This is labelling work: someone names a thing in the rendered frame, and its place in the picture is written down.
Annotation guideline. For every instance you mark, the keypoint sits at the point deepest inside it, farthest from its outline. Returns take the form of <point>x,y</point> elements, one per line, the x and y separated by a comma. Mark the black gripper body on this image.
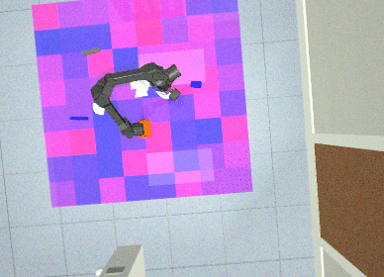
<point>174,94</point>

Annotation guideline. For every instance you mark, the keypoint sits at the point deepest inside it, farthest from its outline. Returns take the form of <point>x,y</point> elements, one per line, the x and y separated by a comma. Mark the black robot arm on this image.
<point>103,88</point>

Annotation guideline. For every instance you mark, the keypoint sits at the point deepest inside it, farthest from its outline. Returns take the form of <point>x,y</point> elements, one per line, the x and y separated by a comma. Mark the small blue block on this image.
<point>196,84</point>

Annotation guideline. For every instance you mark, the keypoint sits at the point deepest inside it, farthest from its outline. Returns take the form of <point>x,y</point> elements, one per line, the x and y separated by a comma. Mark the grey flat bar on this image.
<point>89,51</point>

